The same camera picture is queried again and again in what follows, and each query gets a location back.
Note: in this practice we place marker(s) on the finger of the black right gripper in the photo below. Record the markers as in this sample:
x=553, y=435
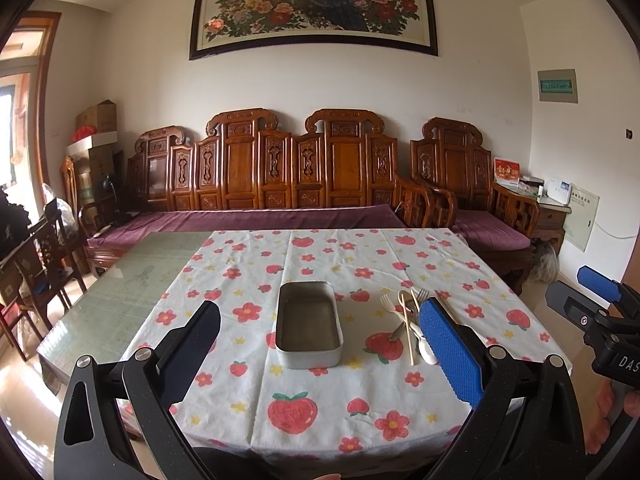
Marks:
x=577, y=308

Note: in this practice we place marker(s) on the white wall distribution panel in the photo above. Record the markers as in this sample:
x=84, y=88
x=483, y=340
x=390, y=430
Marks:
x=579, y=222

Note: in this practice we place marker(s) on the framed peacock flower painting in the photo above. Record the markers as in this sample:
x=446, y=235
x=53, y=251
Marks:
x=221, y=26

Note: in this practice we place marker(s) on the wooden chopstick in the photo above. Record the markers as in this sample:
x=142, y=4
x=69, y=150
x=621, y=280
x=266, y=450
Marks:
x=446, y=309

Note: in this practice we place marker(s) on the wooden window frame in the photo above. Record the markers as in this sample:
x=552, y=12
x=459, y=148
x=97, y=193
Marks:
x=32, y=58

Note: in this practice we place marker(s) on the wooden side table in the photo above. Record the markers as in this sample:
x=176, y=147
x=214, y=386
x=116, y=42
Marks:
x=550, y=224

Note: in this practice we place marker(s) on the wall electrical panel box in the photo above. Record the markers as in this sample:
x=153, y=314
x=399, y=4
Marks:
x=559, y=86

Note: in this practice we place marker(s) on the strawberry flower print tablecloth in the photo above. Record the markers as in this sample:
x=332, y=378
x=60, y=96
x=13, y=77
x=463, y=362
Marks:
x=374, y=406

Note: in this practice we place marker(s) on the dark wooden dining chair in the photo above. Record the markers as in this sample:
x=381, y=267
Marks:
x=36, y=272

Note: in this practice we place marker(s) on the white router box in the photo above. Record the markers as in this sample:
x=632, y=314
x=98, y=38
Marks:
x=558, y=190

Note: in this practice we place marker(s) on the purple armchair cushion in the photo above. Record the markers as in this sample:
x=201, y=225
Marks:
x=485, y=233

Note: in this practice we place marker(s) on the stacked boxes cabinet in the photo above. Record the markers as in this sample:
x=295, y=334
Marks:
x=92, y=171

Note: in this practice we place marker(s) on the fluffy grey duster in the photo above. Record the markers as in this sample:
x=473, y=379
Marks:
x=545, y=267

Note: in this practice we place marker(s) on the purple sofa cushion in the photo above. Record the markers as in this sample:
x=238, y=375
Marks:
x=133, y=232

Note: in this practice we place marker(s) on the metal rectangular tin box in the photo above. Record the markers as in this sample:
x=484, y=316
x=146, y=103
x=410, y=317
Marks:
x=308, y=328

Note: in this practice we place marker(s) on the carved wooden armchair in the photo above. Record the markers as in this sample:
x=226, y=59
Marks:
x=451, y=162

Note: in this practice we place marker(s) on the cardboard box on top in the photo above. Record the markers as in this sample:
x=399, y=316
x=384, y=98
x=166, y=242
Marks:
x=101, y=117

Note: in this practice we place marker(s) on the carved wooden long sofa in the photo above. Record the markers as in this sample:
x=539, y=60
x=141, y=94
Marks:
x=344, y=159

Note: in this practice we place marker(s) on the red greeting card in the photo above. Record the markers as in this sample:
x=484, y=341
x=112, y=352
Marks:
x=507, y=171

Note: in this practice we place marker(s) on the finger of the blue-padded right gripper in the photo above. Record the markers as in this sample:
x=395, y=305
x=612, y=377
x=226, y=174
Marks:
x=624, y=296

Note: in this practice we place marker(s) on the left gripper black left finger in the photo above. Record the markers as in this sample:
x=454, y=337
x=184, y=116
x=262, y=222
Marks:
x=91, y=441

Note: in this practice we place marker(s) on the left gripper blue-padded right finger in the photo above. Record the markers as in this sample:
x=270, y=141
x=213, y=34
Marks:
x=524, y=421

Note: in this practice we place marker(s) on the metal fork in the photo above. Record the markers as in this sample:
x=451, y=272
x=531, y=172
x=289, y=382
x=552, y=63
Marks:
x=419, y=296

